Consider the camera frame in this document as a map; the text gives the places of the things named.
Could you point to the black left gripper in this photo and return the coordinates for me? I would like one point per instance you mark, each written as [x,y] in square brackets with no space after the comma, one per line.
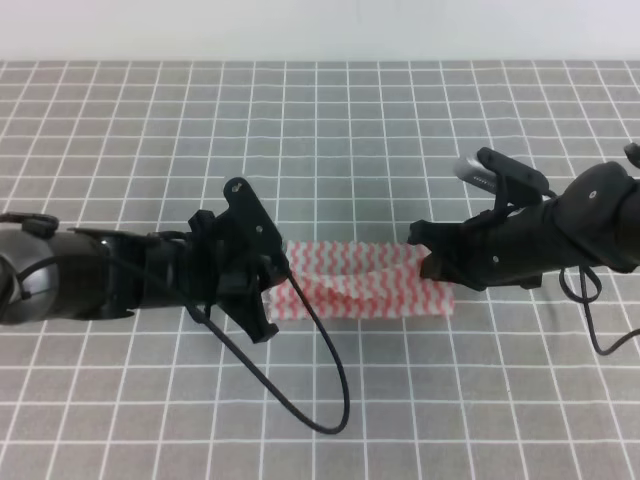
[214,264]

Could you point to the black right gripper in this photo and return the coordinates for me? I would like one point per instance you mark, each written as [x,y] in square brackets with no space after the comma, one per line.
[522,247]

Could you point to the pink white striped towel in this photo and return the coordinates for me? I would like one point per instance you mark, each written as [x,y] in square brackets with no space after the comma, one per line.
[362,281]

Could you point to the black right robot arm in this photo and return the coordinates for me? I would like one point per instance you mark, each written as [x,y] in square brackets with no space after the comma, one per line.
[599,214]

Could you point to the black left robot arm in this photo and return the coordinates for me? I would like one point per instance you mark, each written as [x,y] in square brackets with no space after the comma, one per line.
[90,274]

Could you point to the grey checked tablecloth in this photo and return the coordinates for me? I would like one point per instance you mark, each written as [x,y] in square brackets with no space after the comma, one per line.
[508,387]

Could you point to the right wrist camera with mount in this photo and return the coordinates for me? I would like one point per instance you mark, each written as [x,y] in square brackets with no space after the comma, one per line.
[511,182]

